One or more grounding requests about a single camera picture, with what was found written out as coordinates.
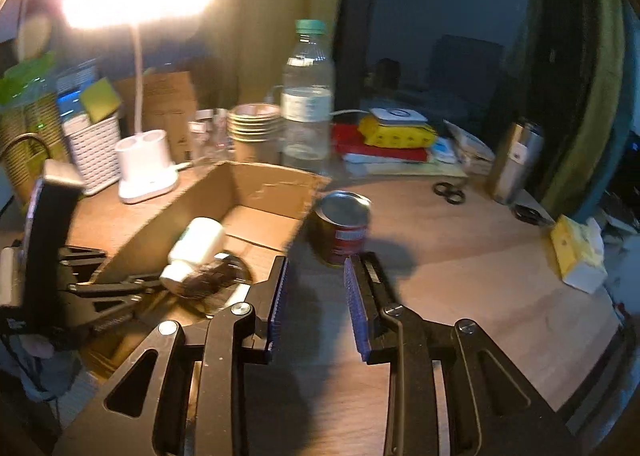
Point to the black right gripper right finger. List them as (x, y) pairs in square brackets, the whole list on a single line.
[(452, 389)]

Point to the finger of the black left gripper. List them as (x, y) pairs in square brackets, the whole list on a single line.
[(110, 305), (132, 285)]

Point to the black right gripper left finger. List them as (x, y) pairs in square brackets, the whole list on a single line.
[(182, 387)]

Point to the small white plastic bottle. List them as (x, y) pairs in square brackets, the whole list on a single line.
[(198, 244)]

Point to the red tin can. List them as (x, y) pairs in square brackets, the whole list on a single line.
[(339, 225)]

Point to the white perforated plastic basket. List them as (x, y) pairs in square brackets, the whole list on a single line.
[(92, 147)]

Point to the clear patterned glass jar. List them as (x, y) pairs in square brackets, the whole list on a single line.
[(208, 136)]

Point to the yellow tissue box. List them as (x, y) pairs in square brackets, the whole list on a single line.
[(579, 250)]

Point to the brown lamp packaging cardboard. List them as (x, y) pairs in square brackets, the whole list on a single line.
[(169, 102)]

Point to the stack of brown paper cups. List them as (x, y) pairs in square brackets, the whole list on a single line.
[(255, 131)]

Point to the green sponge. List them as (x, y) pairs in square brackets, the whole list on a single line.
[(100, 100)]

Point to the small black device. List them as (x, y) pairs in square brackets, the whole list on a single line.
[(530, 215)]

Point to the black scissors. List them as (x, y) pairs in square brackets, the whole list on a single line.
[(452, 193)]

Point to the yellow wet wipes pack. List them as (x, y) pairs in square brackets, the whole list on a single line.
[(396, 137)]

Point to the clear plastic water bottle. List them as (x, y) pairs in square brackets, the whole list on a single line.
[(307, 100)]

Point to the steel thermos with tag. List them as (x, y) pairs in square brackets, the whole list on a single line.
[(515, 159)]

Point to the white wireless charger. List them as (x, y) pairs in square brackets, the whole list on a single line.
[(398, 117)]

